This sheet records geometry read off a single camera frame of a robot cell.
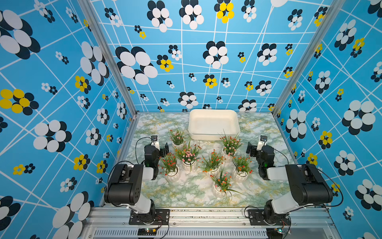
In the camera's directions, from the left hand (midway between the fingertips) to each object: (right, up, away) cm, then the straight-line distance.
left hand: (161, 142), depth 94 cm
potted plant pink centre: (+18, -5, -14) cm, 23 cm away
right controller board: (+60, -41, -24) cm, 76 cm away
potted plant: (+11, +4, -4) cm, 12 cm away
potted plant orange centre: (+31, -10, -14) cm, 36 cm away
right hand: (+63, 0, -1) cm, 63 cm away
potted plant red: (+8, -13, -14) cm, 20 cm away
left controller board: (-2, -42, -21) cm, 47 cm away
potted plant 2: (+43, 0, -9) cm, 44 cm away
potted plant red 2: (+47, -10, -16) cm, 51 cm away
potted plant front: (+35, -18, -23) cm, 45 cm away
